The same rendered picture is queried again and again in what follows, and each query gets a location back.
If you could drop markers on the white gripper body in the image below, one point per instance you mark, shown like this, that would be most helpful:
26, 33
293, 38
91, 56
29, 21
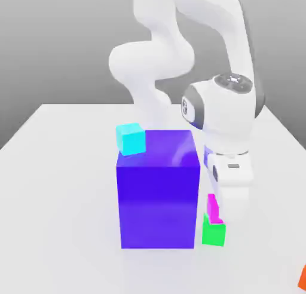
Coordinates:
235, 174

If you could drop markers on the small magenta cube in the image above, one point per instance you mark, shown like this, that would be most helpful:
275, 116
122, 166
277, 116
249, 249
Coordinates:
212, 206

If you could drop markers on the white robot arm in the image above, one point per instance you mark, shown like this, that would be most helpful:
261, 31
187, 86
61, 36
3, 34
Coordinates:
153, 59

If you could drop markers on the small green cube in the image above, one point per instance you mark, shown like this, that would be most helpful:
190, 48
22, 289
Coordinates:
213, 235

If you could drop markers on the small cyan cube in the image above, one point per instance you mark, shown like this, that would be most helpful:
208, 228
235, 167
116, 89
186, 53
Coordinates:
132, 139

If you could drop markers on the small orange cube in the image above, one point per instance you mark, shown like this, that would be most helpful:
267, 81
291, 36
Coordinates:
303, 278

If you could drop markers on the large purple box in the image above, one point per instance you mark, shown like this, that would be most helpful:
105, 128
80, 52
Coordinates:
157, 203

